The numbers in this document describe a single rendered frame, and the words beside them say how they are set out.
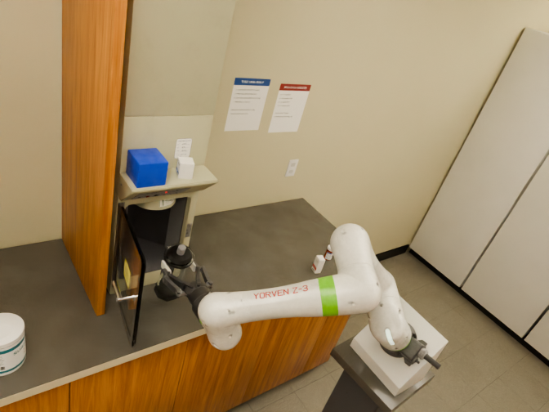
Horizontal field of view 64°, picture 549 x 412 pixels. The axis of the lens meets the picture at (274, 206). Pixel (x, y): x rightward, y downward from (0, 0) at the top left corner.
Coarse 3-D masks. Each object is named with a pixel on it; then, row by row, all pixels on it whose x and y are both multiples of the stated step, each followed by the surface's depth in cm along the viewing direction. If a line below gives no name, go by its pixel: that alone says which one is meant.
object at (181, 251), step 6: (174, 246) 157; (180, 246) 154; (168, 252) 155; (174, 252) 155; (180, 252) 154; (186, 252) 157; (168, 258) 154; (174, 258) 153; (180, 258) 154; (186, 258) 155; (180, 264) 154
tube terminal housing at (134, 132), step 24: (120, 120) 138; (144, 120) 140; (168, 120) 145; (192, 120) 151; (120, 144) 141; (144, 144) 145; (168, 144) 150; (192, 144) 156; (120, 168) 145; (192, 192) 169; (192, 216) 177
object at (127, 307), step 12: (120, 228) 153; (120, 240) 154; (132, 240) 139; (120, 252) 156; (132, 252) 140; (120, 264) 157; (132, 264) 141; (144, 264) 131; (120, 276) 158; (132, 276) 142; (120, 288) 160; (132, 288) 143; (120, 312) 162; (132, 312) 145; (132, 324) 146; (132, 336) 147
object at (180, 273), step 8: (168, 248) 158; (192, 256) 159; (176, 264) 154; (160, 272) 163; (176, 272) 157; (184, 272) 159; (160, 280) 163; (160, 288) 165; (168, 288) 163; (168, 296) 166
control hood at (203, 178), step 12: (168, 168) 156; (204, 168) 162; (120, 180) 146; (168, 180) 149; (180, 180) 151; (192, 180) 153; (204, 180) 155; (216, 180) 158; (120, 192) 148; (132, 192) 140; (144, 192) 143
